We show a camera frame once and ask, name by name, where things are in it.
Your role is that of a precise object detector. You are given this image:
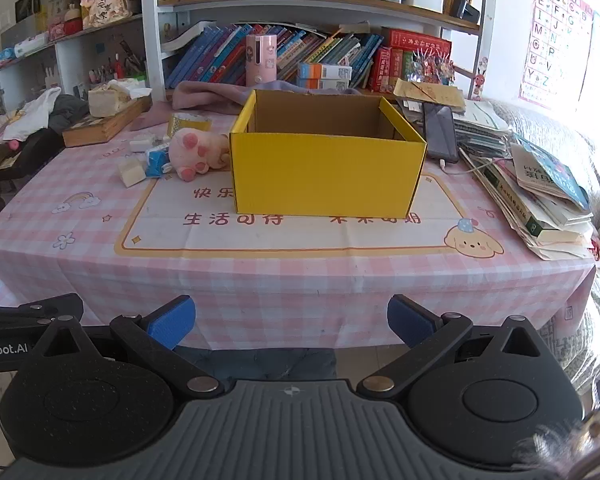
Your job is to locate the black box on shelf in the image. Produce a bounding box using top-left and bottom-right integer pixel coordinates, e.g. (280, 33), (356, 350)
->
(452, 0), (484, 24)

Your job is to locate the white bookshelf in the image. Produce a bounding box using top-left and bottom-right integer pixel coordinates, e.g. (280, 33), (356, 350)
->
(140, 0), (498, 106)

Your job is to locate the alphabet wall poster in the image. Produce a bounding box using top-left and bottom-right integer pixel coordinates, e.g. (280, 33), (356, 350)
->
(519, 0), (597, 111)

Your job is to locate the row of blue spine books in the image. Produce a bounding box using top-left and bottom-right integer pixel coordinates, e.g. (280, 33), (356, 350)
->
(166, 22), (385, 92)

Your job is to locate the grey fluffy cuff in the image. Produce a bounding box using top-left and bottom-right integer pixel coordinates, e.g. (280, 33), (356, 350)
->
(512, 407), (600, 480)

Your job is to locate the pink cylinder appliance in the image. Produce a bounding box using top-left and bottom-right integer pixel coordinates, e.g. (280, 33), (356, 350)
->
(245, 34), (280, 87)

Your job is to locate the colourful shiny ornament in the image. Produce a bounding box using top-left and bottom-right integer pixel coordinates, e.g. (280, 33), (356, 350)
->
(411, 51), (456, 86)

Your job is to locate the blue cover booklet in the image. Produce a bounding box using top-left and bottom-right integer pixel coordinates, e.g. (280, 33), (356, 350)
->
(511, 132), (592, 212)

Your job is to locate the large red boxed book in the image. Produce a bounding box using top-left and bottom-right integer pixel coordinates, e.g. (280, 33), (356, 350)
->
(382, 27), (452, 59)

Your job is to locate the pile of books and papers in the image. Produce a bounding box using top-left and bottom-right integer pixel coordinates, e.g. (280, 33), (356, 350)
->
(402, 99), (596, 262)

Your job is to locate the white garment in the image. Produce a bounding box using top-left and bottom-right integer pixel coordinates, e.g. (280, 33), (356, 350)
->
(2, 86), (62, 142)

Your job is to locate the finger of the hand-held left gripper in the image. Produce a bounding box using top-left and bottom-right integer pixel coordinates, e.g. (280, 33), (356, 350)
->
(0, 293), (84, 333)

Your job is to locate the white block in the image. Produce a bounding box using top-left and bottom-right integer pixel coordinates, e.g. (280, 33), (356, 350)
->
(119, 159), (147, 188)

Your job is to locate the brown paper envelope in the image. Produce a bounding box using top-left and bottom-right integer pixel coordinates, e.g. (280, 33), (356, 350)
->
(394, 78), (467, 113)

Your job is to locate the black garment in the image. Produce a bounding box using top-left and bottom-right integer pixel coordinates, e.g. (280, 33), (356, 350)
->
(47, 94), (91, 134)

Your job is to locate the white charging cable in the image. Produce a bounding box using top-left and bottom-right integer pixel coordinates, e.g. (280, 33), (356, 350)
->
(439, 155), (512, 177)

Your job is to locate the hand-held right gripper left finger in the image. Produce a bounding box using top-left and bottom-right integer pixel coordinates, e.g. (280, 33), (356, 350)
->
(30, 296), (226, 396)

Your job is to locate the thick red dictionary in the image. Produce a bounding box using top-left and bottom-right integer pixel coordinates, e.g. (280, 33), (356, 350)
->
(369, 47), (392, 93)

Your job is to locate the wooden box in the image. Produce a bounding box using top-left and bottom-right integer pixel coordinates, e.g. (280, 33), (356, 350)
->
(61, 96), (153, 149)

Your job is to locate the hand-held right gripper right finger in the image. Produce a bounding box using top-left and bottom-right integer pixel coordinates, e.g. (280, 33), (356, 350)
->
(356, 295), (555, 397)

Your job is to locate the cream tissue pack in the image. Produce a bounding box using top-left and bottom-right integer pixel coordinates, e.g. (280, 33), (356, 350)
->
(87, 79), (153, 118)

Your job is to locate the yellow cardboard box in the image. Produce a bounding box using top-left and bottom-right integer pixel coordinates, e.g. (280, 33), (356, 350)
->
(229, 89), (427, 218)

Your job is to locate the black smartphone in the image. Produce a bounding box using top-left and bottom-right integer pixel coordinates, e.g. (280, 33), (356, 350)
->
(422, 103), (460, 161)

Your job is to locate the blue tissue packet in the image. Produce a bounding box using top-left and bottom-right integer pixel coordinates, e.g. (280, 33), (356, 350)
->
(144, 147), (173, 178)

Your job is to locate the purple cloth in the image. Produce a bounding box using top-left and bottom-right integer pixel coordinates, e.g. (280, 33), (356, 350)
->
(172, 80), (363, 111)

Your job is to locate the pink plush toy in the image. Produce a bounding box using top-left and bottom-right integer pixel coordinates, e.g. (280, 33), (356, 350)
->
(167, 127), (231, 182)

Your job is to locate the white side shelf unit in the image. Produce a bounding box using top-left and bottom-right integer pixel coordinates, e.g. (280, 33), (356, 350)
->
(0, 12), (148, 113)

